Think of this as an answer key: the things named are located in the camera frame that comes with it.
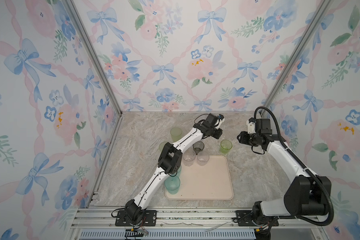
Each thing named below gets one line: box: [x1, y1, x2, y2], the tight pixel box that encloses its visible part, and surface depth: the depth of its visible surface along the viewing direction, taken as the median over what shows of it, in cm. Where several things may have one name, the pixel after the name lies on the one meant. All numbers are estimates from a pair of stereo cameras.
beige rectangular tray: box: [165, 155, 234, 201], surface depth 87 cm
